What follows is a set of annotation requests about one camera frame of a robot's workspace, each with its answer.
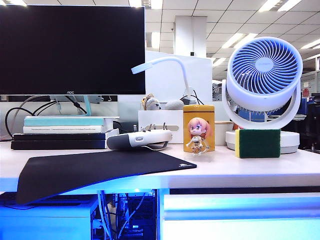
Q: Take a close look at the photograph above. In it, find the white book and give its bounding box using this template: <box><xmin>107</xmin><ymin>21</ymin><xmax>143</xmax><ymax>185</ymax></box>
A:
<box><xmin>22</xmin><ymin>125</ymin><xmax>106</xmax><ymax>134</ymax></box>

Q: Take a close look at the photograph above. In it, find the pink-haired anime figurine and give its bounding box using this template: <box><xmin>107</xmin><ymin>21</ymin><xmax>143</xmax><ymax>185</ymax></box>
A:
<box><xmin>184</xmin><ymin>117</ymin><xmax>215</xmax><ymax>157</ymax></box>

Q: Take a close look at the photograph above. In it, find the black AOC monitor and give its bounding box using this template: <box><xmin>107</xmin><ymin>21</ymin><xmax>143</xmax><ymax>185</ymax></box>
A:
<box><xmin>0</xmin><ymin>4</ymin><xmax>147</xmax><ymax>96</ymax></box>

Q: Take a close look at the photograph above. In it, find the white partition panel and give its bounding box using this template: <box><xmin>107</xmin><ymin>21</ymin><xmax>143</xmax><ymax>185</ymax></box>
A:
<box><xmin>145</xmin><ymin>49</ymin><xmax>214</xmax><ymax>103</ymax></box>

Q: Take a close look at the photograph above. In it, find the white cabinet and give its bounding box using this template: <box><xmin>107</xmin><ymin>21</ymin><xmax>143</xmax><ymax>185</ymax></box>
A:
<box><xmin>0</xmin><ymin>201</ymin><xmax>100</xmax><ymax>240</ymax></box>

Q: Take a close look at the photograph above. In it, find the white computer cable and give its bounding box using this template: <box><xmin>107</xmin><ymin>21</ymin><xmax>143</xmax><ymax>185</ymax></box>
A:
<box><xmin>96</xmin><ymin>189</ymin><xmax>112</xmax><ymax>240</ymax></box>

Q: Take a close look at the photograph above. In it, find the black office chair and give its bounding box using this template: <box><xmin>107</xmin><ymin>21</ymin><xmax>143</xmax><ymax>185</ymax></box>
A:
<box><xmin>299</xmin><ymin>92</ymin><xmax>320</xmax><ymax>151</ymax></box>

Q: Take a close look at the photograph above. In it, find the white tissue box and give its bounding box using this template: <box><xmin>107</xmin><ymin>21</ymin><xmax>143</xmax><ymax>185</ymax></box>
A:
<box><xmin>137</xmin><ymin>109</ymin><xmax>185</xmax><ymax>145</ymax></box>

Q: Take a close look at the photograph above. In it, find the white gooseneck desk lamp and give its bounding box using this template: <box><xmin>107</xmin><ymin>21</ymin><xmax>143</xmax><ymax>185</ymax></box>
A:
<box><xmin>130</xmin><ymin>56</ymin><xmax>196</xmax><ymax>102</ymax></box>

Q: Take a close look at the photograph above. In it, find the white grey RC transmitter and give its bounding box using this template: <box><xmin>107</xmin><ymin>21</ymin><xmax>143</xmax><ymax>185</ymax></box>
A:
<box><xmin>106</xmin><ymin>122</ymin><xmax>174</xmax><ymax>152</ymax></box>

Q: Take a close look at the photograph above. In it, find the silver monitor stand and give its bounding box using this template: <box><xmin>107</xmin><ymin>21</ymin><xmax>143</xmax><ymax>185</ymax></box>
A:
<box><xmin>24</xmin><ymin>94</ymin><xmax>121</xmax><ymax>120</ymax></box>

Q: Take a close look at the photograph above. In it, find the teal book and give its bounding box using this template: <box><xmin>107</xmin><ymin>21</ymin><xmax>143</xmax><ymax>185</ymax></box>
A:
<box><xmin>23</xmin><ymin>117</ymin><xmax>106</xmax><ymax>127</ymax></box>

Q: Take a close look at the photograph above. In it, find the beige plush toy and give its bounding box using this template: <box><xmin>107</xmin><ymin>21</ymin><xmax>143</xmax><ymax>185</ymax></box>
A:
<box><xmin>141</xmin><ymin>93</ymin><xmax>162</xmax><ymax>111</ymax></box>

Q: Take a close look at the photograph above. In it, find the black cable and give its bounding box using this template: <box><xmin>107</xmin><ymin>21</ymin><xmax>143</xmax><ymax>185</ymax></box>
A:
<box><xmin>66</xmin><ymin>95</ymin><xmax>88</xmax><ymax>116</ymax></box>
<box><xmin>4</xmin><ymin>101</ymin><xmax>60</xmax><ymax>140</ymax></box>

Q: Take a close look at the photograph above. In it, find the yellow tin box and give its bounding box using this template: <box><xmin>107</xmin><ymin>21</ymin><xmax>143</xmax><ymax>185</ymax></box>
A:
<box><xmin>183</xmin><ymin>104</ymin><xmax>216</xmax><ymax>153</ymax></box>

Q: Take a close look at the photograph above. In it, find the white mug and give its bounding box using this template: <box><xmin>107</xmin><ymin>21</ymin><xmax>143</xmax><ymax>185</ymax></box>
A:
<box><xmin>214</xmin><ymin>120</ymin><xmax>235</xmax><ymax>146</ymax></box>

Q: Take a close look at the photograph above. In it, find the open computer tower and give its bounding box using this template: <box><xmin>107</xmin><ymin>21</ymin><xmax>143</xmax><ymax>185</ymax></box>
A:
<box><xmin>89</xmin><ymin>189</ymin><xmax>160</xmax><ymax>240</ymax></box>

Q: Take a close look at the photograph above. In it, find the small background fan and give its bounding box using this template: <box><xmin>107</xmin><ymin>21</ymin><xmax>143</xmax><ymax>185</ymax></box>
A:
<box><xmin>212</xmin><ymin>82</ymin><xmax>223</xmax><ymax>102</ymax></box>

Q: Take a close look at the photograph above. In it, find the black mouse pad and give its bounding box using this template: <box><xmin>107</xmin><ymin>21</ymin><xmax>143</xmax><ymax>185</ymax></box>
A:
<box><xmin>16</xmin><ymin>149</ymin><xmax>198</xmax><ymax>205</ymax></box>

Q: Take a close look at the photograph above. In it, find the yellow green cleaning sponge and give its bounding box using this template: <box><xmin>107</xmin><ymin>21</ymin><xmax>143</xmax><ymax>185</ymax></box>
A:
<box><xmin>234</xmin><ymin>128</ymin><xmax>282</xmax><ymax>159</ymax></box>

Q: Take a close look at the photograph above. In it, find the white desk fan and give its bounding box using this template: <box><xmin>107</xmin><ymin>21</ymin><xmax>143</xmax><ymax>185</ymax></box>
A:
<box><xmin>221</xmin><ymin>36</ymin><xmax>303</xmax><ymax>155</ymax></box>

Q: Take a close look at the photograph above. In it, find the black flat box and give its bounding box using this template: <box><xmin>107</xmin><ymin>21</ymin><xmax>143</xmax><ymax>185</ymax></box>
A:
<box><xmin>12</xmin><ymin>132</ymin><xmax>107</xmax><ymax>141</ymax></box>
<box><xmin>10</xmin><ymin>139</ymin><xmax>108</xmax><ymax>151</ymax></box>

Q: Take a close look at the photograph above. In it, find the white desk drawer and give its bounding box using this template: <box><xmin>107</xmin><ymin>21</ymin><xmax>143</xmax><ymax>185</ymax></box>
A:
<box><xmin>161</xmin><ymin>192</ymin><xmax>320</xmax><ymax>240</ymax></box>

